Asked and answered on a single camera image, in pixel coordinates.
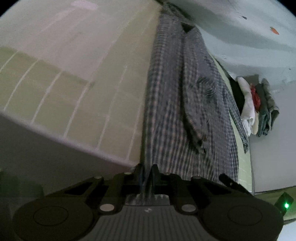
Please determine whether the red folded cloth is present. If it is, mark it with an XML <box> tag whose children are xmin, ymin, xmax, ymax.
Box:
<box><xmin>250</xmin><ymin>84</ymin><xmax>261</xmax><ymax>112</ymax></box>

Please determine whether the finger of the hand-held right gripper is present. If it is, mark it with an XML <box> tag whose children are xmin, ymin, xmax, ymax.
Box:
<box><xmin>219</xmin><ymin>174</ymin><xmax>254</xmax><ymax>196</ymax></box>

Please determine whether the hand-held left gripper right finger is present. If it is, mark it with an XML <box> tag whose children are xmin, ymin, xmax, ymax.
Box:
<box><xmin>150</xmin><ymin>164</ymin><xmax>232</xmax><ymax>214</ymax></box>

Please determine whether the white folded cloth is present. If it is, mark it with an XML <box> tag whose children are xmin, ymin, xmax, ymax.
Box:
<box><xmin>236</xmin><ymin>76</ymin><xmax>256</xmax><ymax>137</ymax></box>

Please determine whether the green grid mat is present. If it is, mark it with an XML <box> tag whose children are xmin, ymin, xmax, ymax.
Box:
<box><xmin>0</xmin><ymin>0</ymin><xmax>255</xmax><ymax>193</ymax></box>

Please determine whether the carrot print bed sheet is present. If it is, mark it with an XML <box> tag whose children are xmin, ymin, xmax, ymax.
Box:
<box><xmin>162</xmin><ymin>0</ymin><xmax>296</xmax><ymax>93</ymax></box>

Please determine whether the grey-green folded garment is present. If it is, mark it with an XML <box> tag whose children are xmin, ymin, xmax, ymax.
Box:
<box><xmin>254</xmin><ymin>78</ymin><xmax>280</xmax><ymax>138</ymax></box>

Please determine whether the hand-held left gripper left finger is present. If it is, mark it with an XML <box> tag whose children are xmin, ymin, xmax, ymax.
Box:
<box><xmin>62</xmin><ymin>163</ymin><xmax>144</xmax><ymax>214</ymax></box>

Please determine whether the blue plaid shirt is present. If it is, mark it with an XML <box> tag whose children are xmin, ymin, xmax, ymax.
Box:
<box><xmin>140</xmin><ymin>5</ymin><xmax>249</xmax><ymax>200</ymax></box>

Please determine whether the cream folded cloth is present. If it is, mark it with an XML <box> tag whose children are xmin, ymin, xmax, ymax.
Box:
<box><xmin>251</xmin><ymin>111</ymin><xmax>260</xmax><ymax>135</ymax></box>

